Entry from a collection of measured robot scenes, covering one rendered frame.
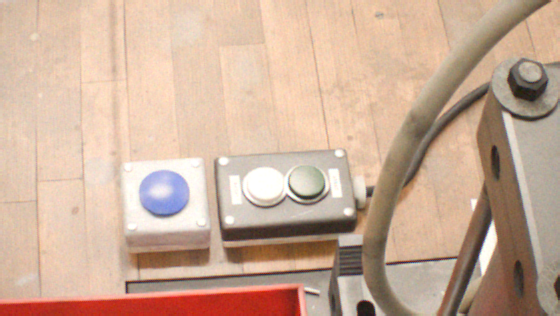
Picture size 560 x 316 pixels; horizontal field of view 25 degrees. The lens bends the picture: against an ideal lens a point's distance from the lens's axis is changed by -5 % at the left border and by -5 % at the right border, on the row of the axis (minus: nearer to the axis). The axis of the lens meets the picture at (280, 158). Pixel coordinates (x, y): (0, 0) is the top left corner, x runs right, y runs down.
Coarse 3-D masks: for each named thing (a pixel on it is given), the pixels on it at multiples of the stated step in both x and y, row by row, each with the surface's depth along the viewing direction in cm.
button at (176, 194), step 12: (144, 180) 104; (156, 180) 104; (168, 180) 104; (180, 180) 104; (144, 192) 103; (156, 192) 103; (168, 192) 103; (180, 192) 103; (144, 204) 103; (156, 204) 103; (168, 204) 103; (180, 204) 103
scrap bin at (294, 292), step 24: (240, 288) 97; (264, 288) 97; (288, 288) 97; (0, 312) 96; (24, 312) 96; (48, 312) 96; (72, 312) 97; (96, 312) 97; (120, 312) 97; (144, 312) 98; (168, 312) 98; (192, 312) 98; (216, 312) 99; (240, 312) 99; (264, 312) 100; (288, 312) 100
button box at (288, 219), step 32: (544, 64) 116; (480, 96) 114; (224, 160) 106; (256, 160) 106; (288, 160) 106; (320, 160) 106; (416, 160) 109; (224, 192) 104; (288, 192) 104; (352, 192) 105; (224, 224) 103; (256, 224) 103; (288, 224) 103; (320, 224) 104; (352, 224) 104
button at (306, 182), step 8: (296, 168) 105; (304, 168) 105; (312, 168) 105; (296, 176) 105; (304, 176) 105; (312, 176) 105; (320, 176) 105; (288, 184) 105; (296, 184) 104; (304, 184) 104; (312, 184) 104; (320, 184) 104; (296, 192) 104; (304, 192) 104; (312, 192) 104; (320, 192) 104
